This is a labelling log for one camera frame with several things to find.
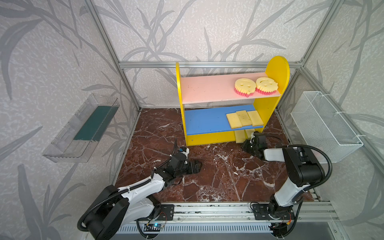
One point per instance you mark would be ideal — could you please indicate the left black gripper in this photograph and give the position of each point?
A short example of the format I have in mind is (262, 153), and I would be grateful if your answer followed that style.
(186, 167)

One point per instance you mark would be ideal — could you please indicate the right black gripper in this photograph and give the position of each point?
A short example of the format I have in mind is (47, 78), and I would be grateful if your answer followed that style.
(251, 144)

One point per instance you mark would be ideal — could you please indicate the green sponge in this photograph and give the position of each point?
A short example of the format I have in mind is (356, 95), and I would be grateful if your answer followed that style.
(249, 133)
(240, 136)

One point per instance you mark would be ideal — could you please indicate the orange sponge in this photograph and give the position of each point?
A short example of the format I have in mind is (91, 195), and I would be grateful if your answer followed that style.
(234, 121)

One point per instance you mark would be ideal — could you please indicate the yellow smiley sponge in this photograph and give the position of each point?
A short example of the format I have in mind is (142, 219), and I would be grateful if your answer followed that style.
(245, 87)
(266, 86)

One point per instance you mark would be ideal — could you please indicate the yellow rectangular sponge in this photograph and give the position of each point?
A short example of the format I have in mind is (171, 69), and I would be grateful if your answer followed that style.
(255, 118)

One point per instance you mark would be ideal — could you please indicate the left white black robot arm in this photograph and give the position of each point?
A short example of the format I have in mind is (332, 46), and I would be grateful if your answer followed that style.
(117, 206)

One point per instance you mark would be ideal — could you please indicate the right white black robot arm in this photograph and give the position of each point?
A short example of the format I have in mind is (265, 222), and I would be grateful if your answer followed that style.
(307, 167)

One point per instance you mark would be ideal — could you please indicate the yellow pink blue shelf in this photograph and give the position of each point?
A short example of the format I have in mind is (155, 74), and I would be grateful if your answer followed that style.
(205, 101)

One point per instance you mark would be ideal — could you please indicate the green circuit board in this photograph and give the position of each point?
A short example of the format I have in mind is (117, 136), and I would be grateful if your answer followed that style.
(156, 227)

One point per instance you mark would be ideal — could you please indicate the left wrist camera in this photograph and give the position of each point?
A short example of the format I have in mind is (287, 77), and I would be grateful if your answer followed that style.
(185, 151)

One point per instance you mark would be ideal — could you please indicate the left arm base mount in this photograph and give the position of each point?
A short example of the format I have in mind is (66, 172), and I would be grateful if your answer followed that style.
(162, 212)

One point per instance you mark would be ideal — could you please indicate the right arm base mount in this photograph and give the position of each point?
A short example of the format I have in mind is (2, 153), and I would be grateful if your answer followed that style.
(272, 211)

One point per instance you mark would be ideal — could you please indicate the white wire mesh basket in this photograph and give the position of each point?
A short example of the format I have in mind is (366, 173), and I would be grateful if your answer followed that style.
(323, 126)

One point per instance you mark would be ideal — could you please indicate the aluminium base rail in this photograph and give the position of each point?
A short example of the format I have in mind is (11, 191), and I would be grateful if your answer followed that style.
(233, 217)

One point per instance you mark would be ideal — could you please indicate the clear plastic wall bin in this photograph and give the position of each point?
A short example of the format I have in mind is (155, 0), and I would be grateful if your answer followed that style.
(79, 138)

